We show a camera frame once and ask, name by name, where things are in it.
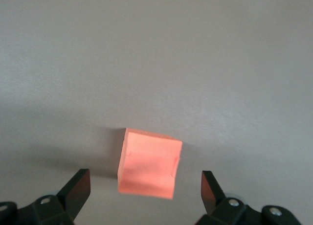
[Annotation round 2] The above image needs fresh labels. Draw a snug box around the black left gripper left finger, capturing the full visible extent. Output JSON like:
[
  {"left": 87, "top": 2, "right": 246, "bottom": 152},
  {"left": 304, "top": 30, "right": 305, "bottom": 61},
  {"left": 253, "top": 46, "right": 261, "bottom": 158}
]
[{"left": 15, "top": 168, "right": 92, "bottom": 225}]

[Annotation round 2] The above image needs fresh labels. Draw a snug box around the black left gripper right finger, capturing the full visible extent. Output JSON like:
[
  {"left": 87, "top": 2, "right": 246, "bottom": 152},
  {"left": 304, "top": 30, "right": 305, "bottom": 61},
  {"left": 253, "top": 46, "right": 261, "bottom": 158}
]
[{"left": 195, "top": 170, "right": 264, "bottom": 225}]

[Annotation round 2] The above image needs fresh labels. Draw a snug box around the orange foam block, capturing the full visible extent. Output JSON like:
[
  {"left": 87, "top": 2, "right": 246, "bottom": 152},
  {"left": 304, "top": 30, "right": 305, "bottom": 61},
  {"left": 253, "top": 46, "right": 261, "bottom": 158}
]
[{"left": 117, "top": 127, "right": 184, "bottom": 200}]

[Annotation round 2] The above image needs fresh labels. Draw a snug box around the brown table cover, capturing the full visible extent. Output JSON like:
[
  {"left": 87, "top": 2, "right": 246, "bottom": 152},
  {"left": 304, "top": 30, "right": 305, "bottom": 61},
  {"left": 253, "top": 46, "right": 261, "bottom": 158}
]
[{"left": 0, "top": 0, "right": 313, "bottom": 225}]

